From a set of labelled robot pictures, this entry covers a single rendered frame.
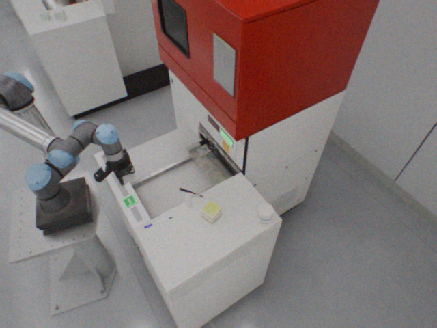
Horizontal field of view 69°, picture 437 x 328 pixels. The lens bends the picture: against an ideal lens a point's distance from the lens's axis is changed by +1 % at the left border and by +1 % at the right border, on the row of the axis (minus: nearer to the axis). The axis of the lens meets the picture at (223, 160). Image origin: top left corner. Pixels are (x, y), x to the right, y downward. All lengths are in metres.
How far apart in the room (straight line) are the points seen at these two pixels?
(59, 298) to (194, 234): 1.37
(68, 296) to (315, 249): 1.81
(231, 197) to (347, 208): 1.50
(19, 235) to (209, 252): 0.99
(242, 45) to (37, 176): 1.10
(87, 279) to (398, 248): 2.34
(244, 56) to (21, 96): 0.93
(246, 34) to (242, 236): 0.87
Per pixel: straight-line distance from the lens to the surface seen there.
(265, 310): 2.43
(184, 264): 1.48
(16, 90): 1.57
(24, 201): 2.08
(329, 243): 2.71
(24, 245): 1.92
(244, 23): 1.16
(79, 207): 1.81
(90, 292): 2.58
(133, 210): 1.65
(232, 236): 1.52
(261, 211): 1.49
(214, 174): 1.82
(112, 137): 1.29
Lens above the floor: 2.33
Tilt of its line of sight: 50 degrees down
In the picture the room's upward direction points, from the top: 1 degrees clockwise
